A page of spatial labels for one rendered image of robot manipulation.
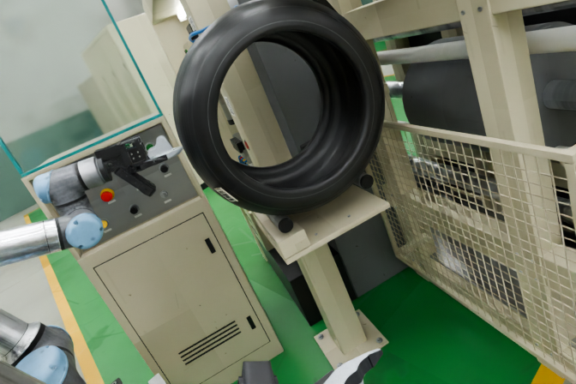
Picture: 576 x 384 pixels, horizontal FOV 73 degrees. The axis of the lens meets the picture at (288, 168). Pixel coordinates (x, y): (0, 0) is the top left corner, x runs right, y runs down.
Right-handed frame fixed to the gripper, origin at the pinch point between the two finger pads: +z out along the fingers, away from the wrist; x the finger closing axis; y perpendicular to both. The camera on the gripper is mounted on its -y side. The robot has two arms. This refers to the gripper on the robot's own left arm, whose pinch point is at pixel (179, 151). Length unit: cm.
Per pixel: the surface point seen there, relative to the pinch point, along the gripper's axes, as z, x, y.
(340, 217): 39, -3, -36
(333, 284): 40, 28, -80
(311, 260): 34, 28, -65
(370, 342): 49, 26, -115
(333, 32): 46, -13, 19
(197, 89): 8.8, -12.0, 14.8
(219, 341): -14, 50, -98
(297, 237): 22.5, -9.1, -33.6
